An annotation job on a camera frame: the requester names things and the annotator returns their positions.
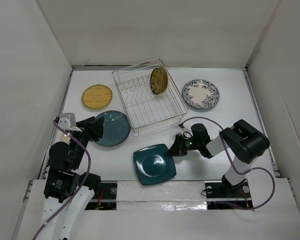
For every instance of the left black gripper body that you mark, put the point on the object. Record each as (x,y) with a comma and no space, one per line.
(84,136)

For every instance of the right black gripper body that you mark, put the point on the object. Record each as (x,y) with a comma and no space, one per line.
(190,144)

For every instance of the dark blue round plate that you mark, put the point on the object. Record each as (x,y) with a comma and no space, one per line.
(116,128)

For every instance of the teal square plate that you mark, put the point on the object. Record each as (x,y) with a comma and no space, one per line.
(152,166)

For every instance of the blue floral white plate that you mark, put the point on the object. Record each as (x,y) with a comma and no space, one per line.
(201,94)

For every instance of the yellow black patterned plate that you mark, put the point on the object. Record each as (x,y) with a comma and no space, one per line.
(159,80)

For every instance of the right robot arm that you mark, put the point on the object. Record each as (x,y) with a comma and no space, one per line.
(246,142)

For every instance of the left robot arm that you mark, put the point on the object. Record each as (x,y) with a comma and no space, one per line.
(67,193)

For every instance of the yellow woven round plate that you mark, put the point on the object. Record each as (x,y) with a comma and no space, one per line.
(97,97)

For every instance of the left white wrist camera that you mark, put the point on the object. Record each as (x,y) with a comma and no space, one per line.
(67,121)

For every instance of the wire dish rack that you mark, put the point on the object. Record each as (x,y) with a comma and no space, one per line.
(147,111)

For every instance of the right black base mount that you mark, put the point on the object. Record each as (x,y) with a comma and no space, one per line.
(219,199)

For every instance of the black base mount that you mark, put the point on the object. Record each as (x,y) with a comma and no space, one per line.
(106,199)
(219,199)

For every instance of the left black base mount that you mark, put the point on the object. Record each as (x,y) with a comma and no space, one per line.
(106,199)

